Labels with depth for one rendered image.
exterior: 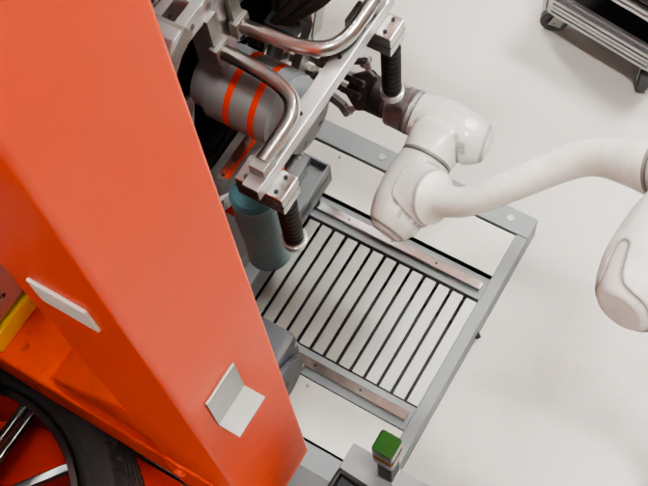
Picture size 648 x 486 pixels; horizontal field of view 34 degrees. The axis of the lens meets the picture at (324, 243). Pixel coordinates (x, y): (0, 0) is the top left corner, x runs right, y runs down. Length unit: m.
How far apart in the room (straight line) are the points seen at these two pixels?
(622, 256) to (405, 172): 0.53
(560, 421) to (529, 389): 0.10
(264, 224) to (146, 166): 1.06
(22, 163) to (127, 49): 0.11
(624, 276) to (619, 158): 0.26
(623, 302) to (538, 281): 1.06
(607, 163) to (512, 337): 0.87
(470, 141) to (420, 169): 0.11
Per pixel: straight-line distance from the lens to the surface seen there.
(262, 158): 1.59
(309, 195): 2.51
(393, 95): 1.93
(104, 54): 0.74
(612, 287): 1.56
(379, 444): 1.78
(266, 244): 1.98
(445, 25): 2.97
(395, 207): 1.94
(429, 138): 1.98
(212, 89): 1.81
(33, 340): 1.92
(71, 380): 1.84
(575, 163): 1.81
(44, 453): 2.30
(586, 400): 2.52
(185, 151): 0.91
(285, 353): 2.12
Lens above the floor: 2.38
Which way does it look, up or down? 64 degrees down
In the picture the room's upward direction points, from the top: 10 degrees counter-clockwise
